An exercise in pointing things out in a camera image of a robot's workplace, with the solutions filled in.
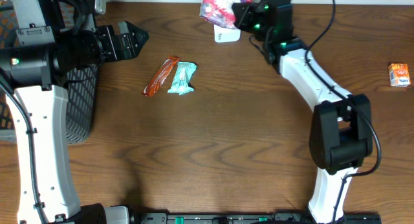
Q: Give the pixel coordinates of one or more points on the red purple snack bag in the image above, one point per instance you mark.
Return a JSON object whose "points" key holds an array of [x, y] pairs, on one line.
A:
{"points": [[219, 12]]}

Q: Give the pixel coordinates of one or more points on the orange juice carton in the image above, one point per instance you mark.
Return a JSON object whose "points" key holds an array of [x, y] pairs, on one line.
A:
{"points": [[399, 75]]}

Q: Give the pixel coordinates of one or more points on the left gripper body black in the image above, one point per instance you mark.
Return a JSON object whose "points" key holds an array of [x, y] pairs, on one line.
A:
{"points": [[110, 43]]}

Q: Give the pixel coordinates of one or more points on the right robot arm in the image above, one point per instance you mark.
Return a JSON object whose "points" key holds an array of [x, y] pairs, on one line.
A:
{"points": [[341, 134]]}

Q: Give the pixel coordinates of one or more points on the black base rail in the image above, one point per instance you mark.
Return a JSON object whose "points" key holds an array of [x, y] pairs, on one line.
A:
{"points": [[226, 219]]}

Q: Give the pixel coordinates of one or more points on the teal snack packet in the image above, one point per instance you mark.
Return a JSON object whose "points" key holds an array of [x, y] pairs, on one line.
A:
{"points": [[181, 81]]}

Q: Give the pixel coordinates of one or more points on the orange brown snack bar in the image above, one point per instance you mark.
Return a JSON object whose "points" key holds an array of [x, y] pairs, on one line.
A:
{"points": [[160, 76]]}

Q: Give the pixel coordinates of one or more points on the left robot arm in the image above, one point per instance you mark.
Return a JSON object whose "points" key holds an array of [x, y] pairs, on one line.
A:
{"points": [[56, 37]]}

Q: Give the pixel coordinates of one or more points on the grey plastic mesh basket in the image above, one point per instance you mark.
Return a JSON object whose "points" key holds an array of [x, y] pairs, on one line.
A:
{"points": [[84, 79]]}

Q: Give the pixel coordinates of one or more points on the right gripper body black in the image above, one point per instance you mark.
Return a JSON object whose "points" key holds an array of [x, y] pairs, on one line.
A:
{"points": [[251, 21]]}

